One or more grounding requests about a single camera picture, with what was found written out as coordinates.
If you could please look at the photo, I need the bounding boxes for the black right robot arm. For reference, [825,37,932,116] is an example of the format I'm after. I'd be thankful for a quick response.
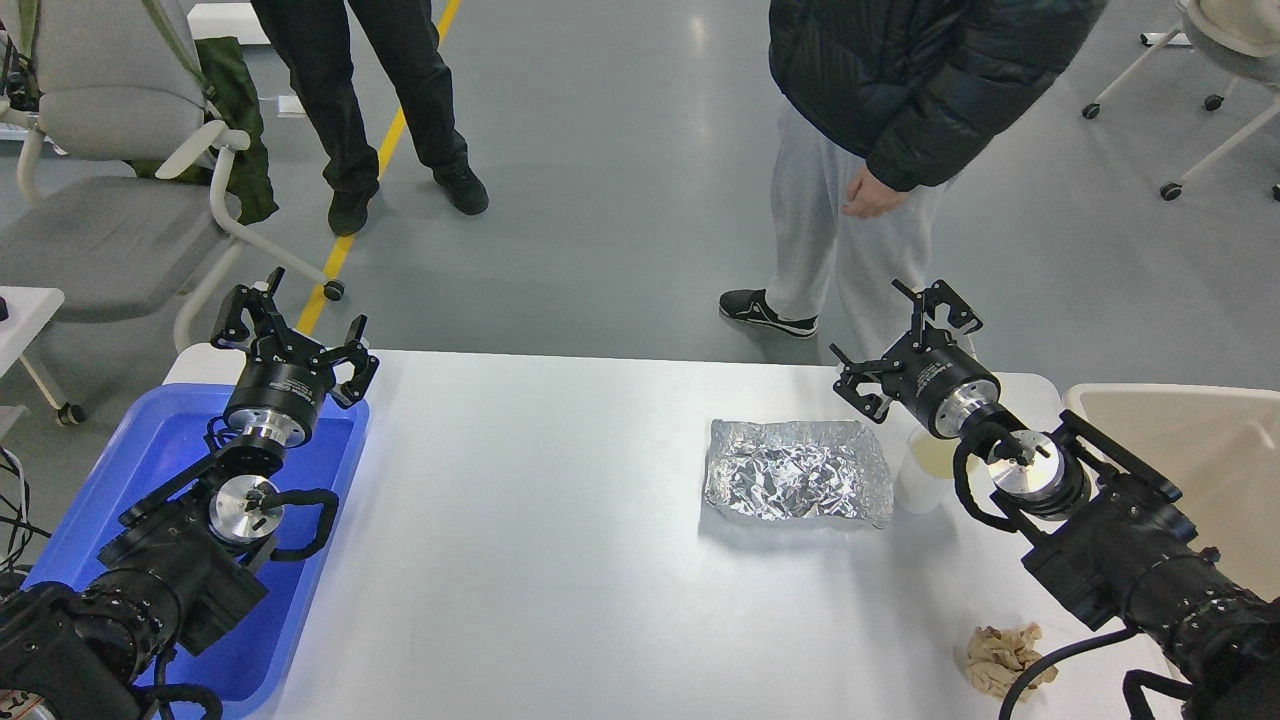
[833,281,1279,719]

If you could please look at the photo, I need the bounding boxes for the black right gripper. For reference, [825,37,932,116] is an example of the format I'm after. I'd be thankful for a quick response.
[829,279,1001,439]

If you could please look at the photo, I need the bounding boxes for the green bag on chair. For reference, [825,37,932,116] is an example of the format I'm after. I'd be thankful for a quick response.
[165,35,279,225]

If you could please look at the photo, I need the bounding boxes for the white chair right background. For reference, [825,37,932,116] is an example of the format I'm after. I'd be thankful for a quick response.
[1082,1,1279,202]

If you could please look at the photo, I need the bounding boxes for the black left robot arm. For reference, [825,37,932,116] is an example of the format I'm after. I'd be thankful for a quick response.
[3,268,380,719]

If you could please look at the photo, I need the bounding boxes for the crumpled aluminium foil tray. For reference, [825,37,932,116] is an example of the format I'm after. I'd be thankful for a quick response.
[701,419,895,529]

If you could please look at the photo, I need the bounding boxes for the white paper cup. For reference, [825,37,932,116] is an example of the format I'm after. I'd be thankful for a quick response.
[895,428,960,514]

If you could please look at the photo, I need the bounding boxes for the crumpled brown paper ball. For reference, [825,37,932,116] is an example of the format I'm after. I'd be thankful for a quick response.
[964,623,1043,700]

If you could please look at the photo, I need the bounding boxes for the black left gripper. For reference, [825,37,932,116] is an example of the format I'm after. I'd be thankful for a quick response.
[210,266,380,448]

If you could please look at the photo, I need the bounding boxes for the beige plastic bin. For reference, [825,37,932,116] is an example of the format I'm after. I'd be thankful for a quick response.
[1064,383,1279,600]

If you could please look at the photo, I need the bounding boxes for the person in black trousers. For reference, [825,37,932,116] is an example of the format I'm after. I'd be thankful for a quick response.
[251,1,490,236]

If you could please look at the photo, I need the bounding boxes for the small white side table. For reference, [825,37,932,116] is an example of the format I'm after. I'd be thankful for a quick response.
[1,286,76,427]

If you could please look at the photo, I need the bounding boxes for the grey office chair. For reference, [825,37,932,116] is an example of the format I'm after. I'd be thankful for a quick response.
[1,1,346,350]

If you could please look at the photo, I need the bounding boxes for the person in grey trousers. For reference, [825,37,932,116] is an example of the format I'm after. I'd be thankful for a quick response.
[718,1,1105,357]

